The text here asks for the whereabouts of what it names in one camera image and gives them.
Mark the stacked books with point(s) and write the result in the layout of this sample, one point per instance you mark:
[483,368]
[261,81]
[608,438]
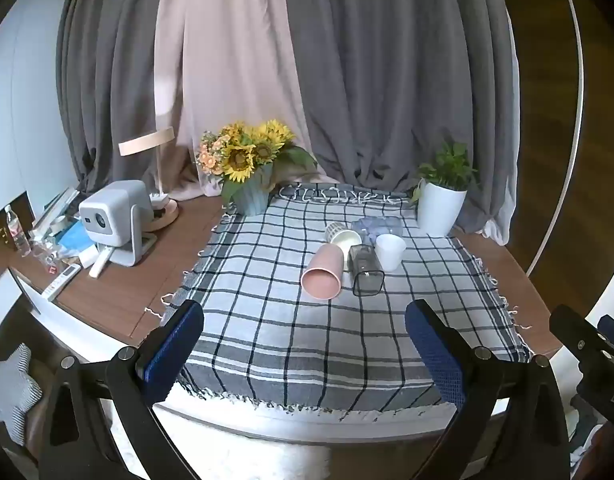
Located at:
[54,210]

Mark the person's right forearm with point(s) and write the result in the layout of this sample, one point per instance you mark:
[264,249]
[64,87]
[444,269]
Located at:
[607,452]

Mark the grey white projector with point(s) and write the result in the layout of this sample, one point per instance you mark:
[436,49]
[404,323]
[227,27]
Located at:
[114,212]

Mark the plain white cup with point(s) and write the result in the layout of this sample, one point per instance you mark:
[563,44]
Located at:
[390,252]

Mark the dark transparent cup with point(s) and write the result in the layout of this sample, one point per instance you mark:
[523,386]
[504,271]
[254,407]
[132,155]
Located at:
[367,272]

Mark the grey checked cloth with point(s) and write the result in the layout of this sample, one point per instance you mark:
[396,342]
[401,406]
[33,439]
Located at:
[287,335]

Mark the green leafy plant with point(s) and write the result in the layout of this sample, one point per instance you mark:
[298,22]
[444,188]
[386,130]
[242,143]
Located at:
[449,167]

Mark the clear water bottle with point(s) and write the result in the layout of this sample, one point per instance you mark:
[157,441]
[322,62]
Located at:
[17,232]

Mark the white charger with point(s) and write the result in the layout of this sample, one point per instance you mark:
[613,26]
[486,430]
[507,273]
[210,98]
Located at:
[158,201]

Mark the blue packet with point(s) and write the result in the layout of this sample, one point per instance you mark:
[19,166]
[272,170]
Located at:
[74,237]

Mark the pink cup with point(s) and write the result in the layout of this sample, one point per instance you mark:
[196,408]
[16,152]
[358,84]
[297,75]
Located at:
[324,270]

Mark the pink curtain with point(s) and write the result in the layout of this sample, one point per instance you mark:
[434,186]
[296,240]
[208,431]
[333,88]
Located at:
[227,60]

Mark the white remote control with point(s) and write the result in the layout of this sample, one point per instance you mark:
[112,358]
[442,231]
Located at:
[61,281]

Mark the grey star cushion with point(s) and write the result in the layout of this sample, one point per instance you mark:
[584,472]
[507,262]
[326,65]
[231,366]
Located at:
[12,395]

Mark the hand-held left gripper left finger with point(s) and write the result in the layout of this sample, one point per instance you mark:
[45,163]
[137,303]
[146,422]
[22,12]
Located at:
[172,350]

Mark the grey curtain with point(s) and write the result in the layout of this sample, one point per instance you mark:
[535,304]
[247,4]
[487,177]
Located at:
[397,75]
[112,85]

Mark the bumpy blue glass cup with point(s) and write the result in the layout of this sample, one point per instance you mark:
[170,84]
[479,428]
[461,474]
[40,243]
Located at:
[377,226]

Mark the white round frame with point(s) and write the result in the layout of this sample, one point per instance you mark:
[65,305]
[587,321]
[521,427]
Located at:
[581,110]

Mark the blue ribbed vase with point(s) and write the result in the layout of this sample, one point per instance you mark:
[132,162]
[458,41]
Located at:
[252,195]

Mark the white plant pot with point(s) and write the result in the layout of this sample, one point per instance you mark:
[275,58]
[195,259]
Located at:
[439,207]

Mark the white patterned cup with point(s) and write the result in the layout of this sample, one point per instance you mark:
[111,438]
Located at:
[339,237]

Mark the white desk lamp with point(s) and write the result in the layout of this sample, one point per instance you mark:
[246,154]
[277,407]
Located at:
[147,141]

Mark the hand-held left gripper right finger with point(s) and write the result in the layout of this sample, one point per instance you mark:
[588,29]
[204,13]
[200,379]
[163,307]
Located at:
[434,355]

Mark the white stick remote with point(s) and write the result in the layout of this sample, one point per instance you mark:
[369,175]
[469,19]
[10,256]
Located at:
[99,262]

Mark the sunflower bouquet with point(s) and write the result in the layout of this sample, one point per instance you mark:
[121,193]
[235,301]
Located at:
[247,152]

